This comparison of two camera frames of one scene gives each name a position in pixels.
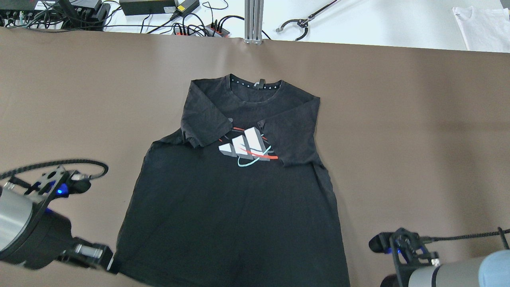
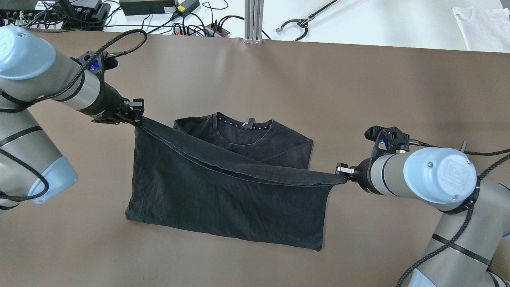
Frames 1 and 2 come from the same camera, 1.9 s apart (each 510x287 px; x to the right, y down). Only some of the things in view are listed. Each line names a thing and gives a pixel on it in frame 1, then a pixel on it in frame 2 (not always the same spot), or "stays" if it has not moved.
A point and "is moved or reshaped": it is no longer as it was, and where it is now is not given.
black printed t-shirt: x=237 y=198 is moved or reshaped
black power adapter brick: x=129 y=7 stays
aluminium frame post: x=253 y=20 stays
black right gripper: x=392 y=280 -> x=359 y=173
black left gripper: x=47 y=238 -> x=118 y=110
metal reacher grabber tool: x=304 y=22 stays
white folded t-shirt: x=484 y=30 stays
